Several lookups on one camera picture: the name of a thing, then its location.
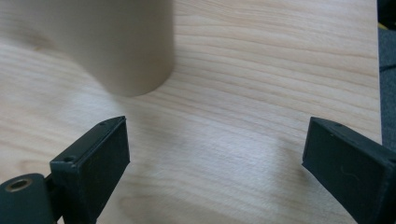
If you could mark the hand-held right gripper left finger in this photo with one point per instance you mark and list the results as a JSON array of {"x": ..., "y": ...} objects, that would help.
[{"x": 90, "y": 168}]

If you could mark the beige cylindrical cup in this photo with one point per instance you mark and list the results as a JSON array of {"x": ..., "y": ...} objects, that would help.
[{"x": 124, "y": 43}]

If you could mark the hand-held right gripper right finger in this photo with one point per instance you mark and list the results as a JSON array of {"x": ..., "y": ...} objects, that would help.
[{"x": 351, "y": 168}]

